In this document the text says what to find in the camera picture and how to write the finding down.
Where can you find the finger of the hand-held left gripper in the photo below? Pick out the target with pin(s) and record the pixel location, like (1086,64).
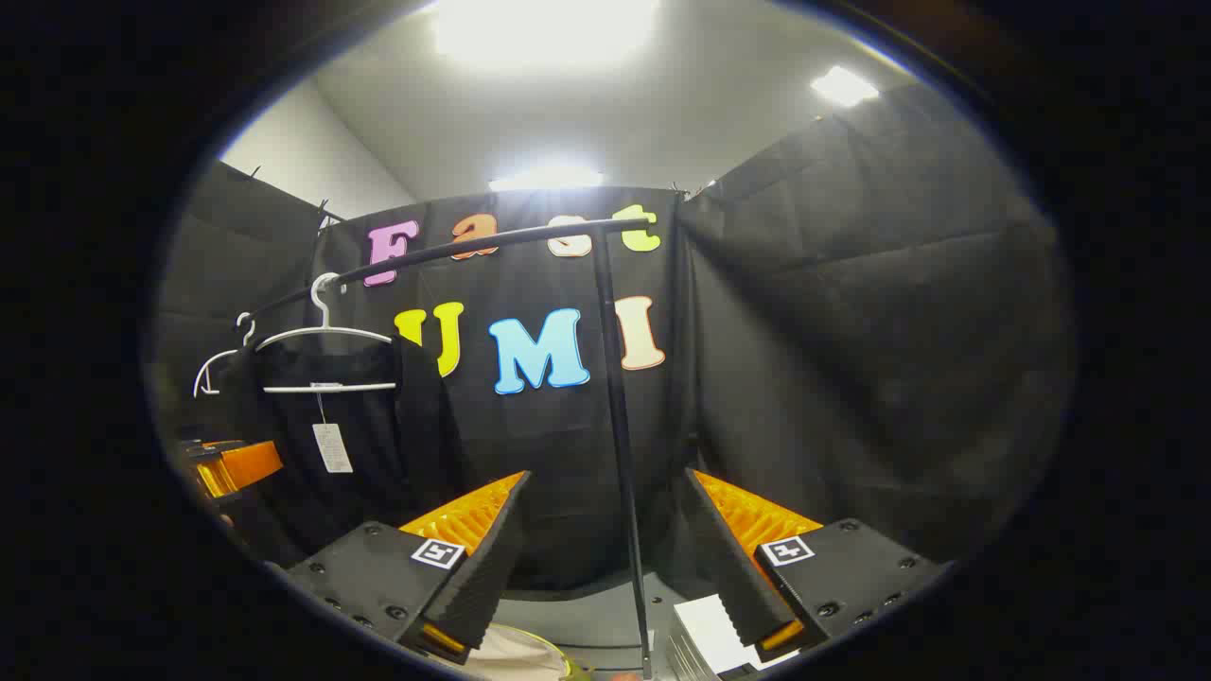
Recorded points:
(246,465)

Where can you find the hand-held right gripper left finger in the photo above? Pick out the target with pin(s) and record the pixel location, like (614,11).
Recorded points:
(487,577)

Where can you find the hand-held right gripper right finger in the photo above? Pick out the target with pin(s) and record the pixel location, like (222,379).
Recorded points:
(728,567)

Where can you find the white yellow-rimmed laundry hamper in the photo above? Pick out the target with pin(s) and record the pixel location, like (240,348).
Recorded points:
(516,654)

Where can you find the white plastic hanger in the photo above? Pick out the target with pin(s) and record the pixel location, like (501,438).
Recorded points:
(331,387)
(216,362)

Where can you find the black knit garment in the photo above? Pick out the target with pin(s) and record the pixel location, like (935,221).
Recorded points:
(402,454)

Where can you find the black metal clothes rack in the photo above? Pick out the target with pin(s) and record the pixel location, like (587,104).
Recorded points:
(620,416)

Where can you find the white flat box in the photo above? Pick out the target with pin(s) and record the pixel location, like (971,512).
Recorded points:
(705,629)

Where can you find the black backdrop cloth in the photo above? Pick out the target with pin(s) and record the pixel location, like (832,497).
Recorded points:
(851,331)

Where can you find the ceiling light panel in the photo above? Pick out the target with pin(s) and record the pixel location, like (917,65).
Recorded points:
(844,85)
(544,28)
(547,179)

